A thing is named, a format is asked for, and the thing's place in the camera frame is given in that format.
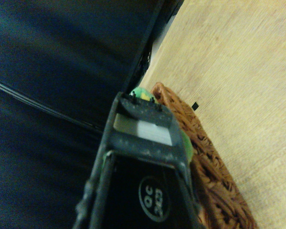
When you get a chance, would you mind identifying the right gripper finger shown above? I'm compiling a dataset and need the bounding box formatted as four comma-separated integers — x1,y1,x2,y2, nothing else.
72,92,203,229

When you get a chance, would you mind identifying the brown wicker basket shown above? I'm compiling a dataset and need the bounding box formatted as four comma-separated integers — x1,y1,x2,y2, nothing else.
150,81,259,229

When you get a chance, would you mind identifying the green mouse toy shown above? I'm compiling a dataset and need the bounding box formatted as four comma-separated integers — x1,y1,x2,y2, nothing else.
129,86,195,166

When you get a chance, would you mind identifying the black curtain stand foot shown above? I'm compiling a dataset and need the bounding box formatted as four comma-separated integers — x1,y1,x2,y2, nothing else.
138,46,153,73

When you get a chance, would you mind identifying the black curtain stand pole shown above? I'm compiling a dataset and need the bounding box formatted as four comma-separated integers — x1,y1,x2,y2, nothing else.
0,78,105,131

